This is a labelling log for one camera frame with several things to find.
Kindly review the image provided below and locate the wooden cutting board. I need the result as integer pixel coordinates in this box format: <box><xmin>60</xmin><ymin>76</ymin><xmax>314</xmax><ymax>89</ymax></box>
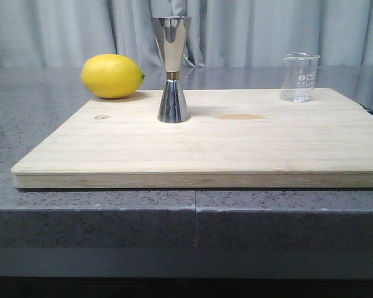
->
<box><xmin>11</xmin><ymin>88</ymin><xmax>373</xmax><ymax>189</ymax></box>

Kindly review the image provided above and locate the grey curtain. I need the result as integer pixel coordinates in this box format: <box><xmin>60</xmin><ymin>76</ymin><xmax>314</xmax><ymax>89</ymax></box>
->
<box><xmin>0</xmin><ymin>1</ymin><xmax>373</xmax><ymax>68</ymax></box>

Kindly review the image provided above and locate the steel double jigger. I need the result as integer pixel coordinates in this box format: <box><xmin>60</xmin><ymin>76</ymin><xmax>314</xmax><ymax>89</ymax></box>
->
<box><xmin>150</xmin><ymin>16</ymin><xmax>191</xmax><ymax>124</ymax></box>

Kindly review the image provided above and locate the clear glass beaker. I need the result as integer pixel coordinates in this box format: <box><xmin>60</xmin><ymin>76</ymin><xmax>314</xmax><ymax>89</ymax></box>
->
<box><xmin>280</xmin><ymin>52</ymin><xmax>320</xmax><ymax>102</ymax></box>

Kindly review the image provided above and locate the yellow lemon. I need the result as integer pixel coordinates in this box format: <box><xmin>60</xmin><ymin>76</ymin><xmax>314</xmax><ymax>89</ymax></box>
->
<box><xmin>80</xmin><ymin>54</ymin><xmax>145</xmax><ymax>99</ymax></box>

